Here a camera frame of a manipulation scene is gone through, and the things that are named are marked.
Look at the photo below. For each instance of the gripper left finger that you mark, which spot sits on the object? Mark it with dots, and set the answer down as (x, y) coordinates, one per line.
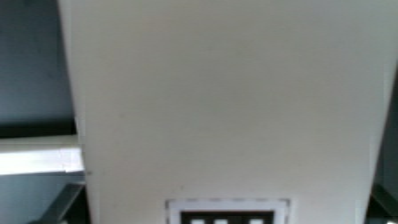
(68, 210)

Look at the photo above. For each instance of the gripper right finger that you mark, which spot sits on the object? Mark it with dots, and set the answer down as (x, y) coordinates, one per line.
(383, 210)

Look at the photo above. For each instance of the white U-shaped workspace frame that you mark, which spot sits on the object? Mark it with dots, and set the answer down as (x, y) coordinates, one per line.
(40, 155)

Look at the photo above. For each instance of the small white tagged block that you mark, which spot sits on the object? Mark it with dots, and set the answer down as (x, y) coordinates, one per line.
(232, 94)

